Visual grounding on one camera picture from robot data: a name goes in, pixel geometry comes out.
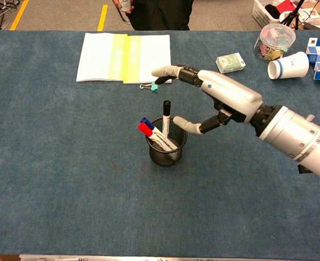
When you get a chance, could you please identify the blue-capped whiteboard marker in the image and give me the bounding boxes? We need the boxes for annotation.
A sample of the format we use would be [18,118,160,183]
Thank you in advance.
[140,117,161,136]

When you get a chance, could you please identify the black tripod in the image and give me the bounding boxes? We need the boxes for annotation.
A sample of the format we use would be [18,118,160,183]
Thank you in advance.
[279,0,306,30]

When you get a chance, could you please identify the blue felt table mat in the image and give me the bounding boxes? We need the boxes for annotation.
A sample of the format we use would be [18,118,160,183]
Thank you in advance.
[0,29,320,258]

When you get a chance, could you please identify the teal binder clip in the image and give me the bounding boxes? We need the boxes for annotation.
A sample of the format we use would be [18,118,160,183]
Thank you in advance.
[139,81,160,94]

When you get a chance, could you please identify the red-capped whiteboard marker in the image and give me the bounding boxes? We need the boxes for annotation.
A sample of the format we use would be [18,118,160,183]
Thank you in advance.
[137,122,179,151]

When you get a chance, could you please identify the black-capped whiteboard marker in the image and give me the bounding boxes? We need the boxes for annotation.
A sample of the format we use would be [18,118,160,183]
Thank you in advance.
[162,100,173,139]

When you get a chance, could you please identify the person in black clothes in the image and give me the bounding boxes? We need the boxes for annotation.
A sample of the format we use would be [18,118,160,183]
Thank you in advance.
[112,0,195,31]

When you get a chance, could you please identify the black mesh pen holder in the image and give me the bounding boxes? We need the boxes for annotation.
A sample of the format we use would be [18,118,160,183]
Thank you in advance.
[145,116,188,167]

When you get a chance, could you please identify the red item in basket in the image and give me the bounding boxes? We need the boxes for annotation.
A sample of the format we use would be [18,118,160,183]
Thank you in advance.
[278,0,297,11]

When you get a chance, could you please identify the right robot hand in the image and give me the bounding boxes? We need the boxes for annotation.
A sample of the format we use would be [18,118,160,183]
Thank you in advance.
[151,64,264,135]

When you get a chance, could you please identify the white printed carton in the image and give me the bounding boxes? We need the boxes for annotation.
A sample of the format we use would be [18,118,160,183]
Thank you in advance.
[298,7,320,24]

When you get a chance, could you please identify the clear jar of binder clips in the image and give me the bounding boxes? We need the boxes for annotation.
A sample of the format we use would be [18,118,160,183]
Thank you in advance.
[253,23,297,63]

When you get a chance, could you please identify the small white cup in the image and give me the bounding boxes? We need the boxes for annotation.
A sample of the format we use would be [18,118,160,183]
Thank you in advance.
[119,0,133,12]

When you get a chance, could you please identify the white plastic basket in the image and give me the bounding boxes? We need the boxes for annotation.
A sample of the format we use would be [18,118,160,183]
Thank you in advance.
[251,0,299,28]

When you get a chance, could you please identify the small green printed box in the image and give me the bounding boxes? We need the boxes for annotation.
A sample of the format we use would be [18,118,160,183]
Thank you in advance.
[216,52,247,74]

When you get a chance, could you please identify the black item in basket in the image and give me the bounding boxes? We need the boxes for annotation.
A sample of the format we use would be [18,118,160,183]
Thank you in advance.
[265,4,281,18]

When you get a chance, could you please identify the white notebook lime stripe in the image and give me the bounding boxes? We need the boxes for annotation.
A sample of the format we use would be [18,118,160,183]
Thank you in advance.
[76,33,130,83]

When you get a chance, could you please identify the white notebook yellow spine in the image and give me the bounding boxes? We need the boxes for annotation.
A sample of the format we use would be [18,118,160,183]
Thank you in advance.
[122,34,173,84]

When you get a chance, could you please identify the white paper cup blue stripe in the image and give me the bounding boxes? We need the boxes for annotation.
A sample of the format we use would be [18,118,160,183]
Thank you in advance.
[267,51,310,80]

